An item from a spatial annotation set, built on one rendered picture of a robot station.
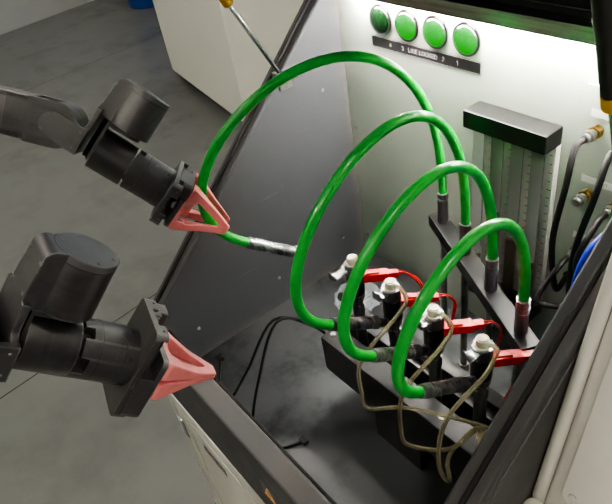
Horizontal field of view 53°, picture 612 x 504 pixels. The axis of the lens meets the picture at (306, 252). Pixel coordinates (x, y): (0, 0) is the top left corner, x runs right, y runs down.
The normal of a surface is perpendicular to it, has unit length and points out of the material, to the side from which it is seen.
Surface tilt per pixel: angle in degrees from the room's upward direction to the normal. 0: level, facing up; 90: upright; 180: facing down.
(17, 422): 0
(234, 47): 90
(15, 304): 47
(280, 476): 0
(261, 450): 0
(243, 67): 90
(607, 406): 76
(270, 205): 90
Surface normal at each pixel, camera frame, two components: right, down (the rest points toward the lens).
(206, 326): 0.62, 0.41
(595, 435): -0.78, 0.28
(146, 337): -0.75, -0.27
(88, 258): 0.49, -0.84
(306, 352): -0.15, -0.77
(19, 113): 0.13, 0.19
